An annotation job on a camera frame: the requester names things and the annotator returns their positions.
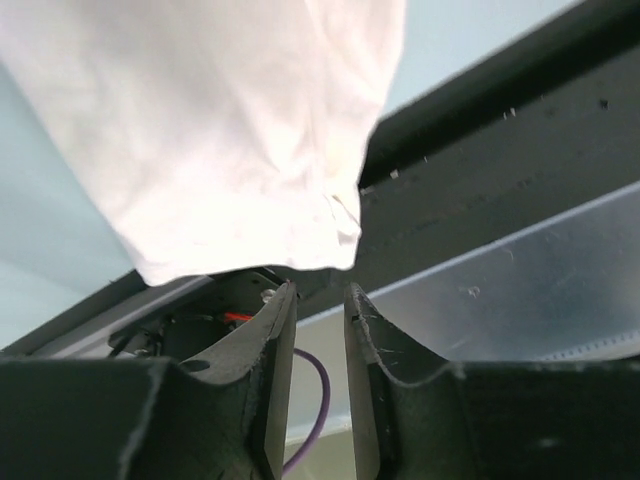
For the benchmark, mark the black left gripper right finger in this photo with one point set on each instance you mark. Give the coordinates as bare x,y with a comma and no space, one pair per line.
417,415

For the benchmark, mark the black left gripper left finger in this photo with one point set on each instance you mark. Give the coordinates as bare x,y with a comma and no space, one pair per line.
155,418

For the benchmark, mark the white floral print t-shirt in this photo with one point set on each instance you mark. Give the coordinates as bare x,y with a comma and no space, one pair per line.
212,135

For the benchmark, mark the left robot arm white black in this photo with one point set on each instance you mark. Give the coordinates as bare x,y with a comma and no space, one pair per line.
179,323

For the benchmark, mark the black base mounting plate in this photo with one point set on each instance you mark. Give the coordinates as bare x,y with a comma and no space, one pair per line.
555,113

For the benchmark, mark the aluminium front frame rail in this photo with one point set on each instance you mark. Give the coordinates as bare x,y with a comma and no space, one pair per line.
511,283

